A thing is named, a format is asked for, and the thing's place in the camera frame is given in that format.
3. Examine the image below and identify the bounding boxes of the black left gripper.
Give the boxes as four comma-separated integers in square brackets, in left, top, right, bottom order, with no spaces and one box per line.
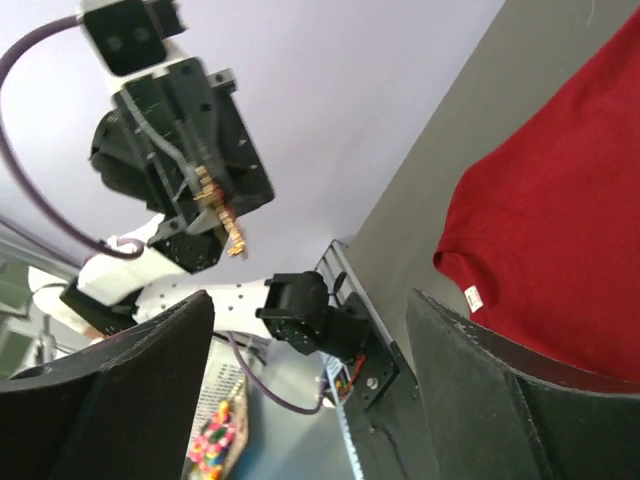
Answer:
[90,58,275,273]

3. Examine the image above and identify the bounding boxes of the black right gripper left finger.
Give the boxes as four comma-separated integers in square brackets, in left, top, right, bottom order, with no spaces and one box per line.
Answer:
[1,290,215,480]

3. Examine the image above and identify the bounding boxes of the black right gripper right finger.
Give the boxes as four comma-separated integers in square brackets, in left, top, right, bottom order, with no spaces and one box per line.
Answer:
[406,290,639,479]

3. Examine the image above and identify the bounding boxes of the red garment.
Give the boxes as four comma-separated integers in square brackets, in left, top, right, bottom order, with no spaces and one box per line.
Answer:
[433,15,639,381]

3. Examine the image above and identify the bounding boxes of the white garment label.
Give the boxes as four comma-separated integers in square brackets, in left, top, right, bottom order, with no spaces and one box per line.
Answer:
[464,285,484,313]

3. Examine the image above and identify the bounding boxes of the colourful beaded object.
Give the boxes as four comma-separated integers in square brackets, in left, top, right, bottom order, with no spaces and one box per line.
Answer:
[187,400,237,479]

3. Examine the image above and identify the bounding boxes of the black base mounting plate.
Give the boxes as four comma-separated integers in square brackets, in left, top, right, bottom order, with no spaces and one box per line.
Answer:
[332,293,424,479]

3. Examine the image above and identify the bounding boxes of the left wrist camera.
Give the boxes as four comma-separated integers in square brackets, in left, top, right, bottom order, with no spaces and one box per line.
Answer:
[76,1,188,95]

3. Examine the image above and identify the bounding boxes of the grey slotted cable duct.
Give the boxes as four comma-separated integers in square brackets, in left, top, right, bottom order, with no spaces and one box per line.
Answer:
[335,403,365,480]

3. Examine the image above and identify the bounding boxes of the aluminium frame rail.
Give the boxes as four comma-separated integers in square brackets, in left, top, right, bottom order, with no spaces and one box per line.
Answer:
[314,240,394,353]

